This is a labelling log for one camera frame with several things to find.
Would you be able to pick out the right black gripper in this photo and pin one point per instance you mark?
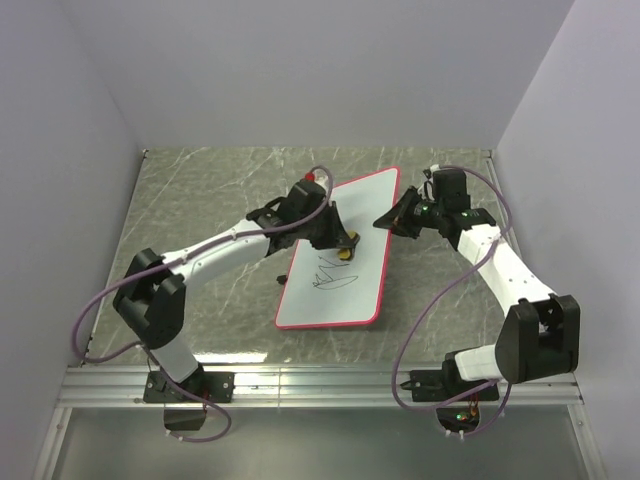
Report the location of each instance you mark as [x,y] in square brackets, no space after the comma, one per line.
[396,219]

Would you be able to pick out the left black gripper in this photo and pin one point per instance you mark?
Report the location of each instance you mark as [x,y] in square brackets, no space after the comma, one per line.
[337,236]

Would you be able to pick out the yellow whiteboard eraser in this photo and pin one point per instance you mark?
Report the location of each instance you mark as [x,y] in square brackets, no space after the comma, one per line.
[348,253]

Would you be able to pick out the red framed whiteboard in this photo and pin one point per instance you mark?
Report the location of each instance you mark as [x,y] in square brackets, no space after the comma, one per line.
[323,291]

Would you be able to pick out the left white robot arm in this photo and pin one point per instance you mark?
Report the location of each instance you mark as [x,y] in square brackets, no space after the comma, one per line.
[152,302]

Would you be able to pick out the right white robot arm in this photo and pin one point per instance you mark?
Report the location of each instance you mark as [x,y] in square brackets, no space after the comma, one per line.
[540,335]

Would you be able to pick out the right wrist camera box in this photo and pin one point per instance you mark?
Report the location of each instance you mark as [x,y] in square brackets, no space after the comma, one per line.
[449,190]

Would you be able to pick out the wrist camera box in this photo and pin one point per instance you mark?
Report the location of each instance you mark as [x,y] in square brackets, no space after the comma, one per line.
[449,190]
[304,197]

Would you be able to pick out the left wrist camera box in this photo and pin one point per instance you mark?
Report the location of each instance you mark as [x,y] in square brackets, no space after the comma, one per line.
[304,197]

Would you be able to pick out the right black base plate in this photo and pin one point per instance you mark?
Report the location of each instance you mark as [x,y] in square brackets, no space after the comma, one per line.
[436,385]

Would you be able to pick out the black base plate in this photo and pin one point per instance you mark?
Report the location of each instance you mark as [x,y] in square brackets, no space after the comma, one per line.
[436,385]
[214,386]

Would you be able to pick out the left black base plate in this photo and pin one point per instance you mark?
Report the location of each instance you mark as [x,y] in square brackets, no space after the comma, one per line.
[214,386]

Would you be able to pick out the aluminium front rail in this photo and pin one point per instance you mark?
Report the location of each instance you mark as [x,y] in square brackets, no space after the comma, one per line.
[277,386]

